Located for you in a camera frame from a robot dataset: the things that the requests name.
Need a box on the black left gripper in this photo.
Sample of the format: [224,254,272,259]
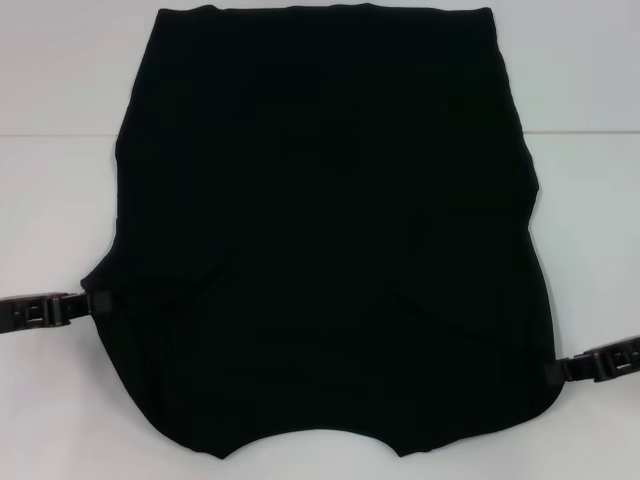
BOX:
[0,291,114,337]

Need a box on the black shirt with pink print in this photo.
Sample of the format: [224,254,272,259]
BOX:
[79,2,569,447]

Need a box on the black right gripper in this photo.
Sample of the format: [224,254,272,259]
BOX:
[542,336,640,388]

